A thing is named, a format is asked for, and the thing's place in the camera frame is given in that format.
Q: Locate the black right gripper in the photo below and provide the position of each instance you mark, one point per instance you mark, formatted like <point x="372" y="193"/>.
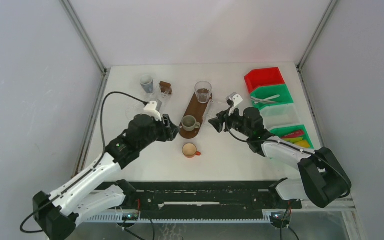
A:
<point x="223" y="117"/>

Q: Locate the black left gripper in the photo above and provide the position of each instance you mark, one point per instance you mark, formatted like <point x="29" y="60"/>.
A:
<point x="169" y="130"/>

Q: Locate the clear textured acrylic holder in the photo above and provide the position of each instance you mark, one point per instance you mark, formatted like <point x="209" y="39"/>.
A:
<point x="214" y="108"/>

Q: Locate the grey ceramic cup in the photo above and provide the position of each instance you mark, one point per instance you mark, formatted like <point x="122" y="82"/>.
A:
<point x="189" y="123"/>

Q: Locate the orange ceramic cup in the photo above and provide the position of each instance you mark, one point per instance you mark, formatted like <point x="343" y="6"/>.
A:
<point x="190" y="150"/>

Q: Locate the clear glass tumbler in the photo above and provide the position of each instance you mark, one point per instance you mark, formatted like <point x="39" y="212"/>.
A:
<point x="203" y="91"/>

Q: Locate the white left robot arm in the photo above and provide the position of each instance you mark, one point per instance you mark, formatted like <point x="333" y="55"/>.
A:
<point x="61" y="211"/>

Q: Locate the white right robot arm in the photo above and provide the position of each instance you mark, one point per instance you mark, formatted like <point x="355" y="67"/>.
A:
<point x="322" y="178"/>

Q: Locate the brown oval wooden tray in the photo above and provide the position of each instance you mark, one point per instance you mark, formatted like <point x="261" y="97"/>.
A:
<point x="199" y="111"/>

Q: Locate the clear textured oval tray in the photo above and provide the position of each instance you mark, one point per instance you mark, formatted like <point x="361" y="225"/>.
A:
<point x="137" y="108"/>

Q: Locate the green toothpaste tube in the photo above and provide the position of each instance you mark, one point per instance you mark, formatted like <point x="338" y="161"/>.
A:
<point x="293" y="140"/>

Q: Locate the green bin with toothpaste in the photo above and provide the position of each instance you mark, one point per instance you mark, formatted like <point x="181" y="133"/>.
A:
<point x="283" y="130"/>

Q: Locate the red toothpaste tube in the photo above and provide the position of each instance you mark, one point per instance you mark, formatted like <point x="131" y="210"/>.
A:
<point x="294" y="134"/>

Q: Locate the yellow toothpaste tube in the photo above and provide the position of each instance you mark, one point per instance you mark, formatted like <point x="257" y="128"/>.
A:
<point x="303" y="144"/>

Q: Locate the green bin with toothbrushes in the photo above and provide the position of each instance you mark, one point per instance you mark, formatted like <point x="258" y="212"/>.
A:
<point x="268" y="91"/>

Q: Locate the red storage bin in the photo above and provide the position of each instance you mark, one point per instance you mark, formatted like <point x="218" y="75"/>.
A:
<point x="263" y="77"/>

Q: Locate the white storage bin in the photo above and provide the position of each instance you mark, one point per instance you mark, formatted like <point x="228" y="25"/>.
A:
<point x="280" y="115"/>

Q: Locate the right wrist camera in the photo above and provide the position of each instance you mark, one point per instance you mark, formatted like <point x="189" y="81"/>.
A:
<point x="233" y="101"/>

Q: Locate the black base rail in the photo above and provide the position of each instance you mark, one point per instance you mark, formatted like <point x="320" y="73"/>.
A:
<point x="205" y="200"/>

